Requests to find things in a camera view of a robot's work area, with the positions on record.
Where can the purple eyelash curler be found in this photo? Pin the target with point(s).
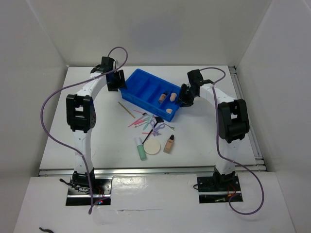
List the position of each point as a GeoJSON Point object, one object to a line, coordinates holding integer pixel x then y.
{"type": "Point", "coordinates": [158, 127]}

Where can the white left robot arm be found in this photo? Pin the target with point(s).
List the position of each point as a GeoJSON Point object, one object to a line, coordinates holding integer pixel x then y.
{"type": "Point", "coordinates": [81, 114]}

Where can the gold eyebrow pencil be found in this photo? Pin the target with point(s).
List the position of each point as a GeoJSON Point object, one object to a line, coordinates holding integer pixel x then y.
{"type": "Point", "coordinates": [126, 109]}

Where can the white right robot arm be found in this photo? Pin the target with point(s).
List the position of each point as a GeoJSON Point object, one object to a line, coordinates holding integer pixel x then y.
{"type": "Point", "coordinates": [232, 122]}

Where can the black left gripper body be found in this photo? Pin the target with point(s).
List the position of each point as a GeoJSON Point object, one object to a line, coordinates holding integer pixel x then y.
{"type": "Point", "coordinates": [116, 82]}

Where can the teal folding razor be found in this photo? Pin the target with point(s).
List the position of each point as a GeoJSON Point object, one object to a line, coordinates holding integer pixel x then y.
{"type": "Point", "coordinates": [148, 122]}

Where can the black fan brush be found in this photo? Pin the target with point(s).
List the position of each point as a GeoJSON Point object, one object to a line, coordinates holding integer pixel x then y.
{"type": "Point", "coordinates": [157, 120]}

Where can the blue plastic organizer bin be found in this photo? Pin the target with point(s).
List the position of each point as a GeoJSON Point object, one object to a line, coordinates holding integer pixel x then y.
{"type": "Point", "coordinates": [144, 90]}

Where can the aluminium table edge rail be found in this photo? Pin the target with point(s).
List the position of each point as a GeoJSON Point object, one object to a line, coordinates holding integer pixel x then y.
{"type": "Point", "coordinates": [133, 171]}

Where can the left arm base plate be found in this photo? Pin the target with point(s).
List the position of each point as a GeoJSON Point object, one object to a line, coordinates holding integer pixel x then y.
{"type": "Point", "coordinates": [80, 196]}

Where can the beige makeup sponge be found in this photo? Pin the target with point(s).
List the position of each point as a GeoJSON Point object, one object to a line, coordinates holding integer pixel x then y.
{"type": "Point", "coordinates": [169, 110]}
{"type": "Point", "coordinates": [173, 97]}

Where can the pink brow comb brush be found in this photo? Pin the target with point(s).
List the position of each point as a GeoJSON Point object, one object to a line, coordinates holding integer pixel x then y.
{"type": "Point", "coordinates": [137, 120]}

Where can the BB cream bottle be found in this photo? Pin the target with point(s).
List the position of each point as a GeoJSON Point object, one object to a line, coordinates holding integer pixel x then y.
{"type": "Point", "coordinates": [162, 97]}

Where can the beige square foundation bottle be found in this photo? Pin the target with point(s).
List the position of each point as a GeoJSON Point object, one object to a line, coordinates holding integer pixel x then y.
{"type": "Point", "coordinates": [169, 144]}

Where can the pink flat brush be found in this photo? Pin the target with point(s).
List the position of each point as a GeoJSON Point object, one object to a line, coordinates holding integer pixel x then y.
{"type": "Point", "coordinates": [141, 121]}

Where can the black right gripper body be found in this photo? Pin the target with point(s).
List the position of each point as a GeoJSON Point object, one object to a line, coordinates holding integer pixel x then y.
{"type": "Point", "coordinates": [186, 95]}

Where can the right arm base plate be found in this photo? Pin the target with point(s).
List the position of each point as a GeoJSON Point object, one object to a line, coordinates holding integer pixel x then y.
{"type": "Point", "coordinates": [209, 192]}

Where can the green bottle white cap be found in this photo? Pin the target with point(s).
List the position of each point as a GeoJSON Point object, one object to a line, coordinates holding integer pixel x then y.
{"type": "Point", "coordinates": [140, 149]}

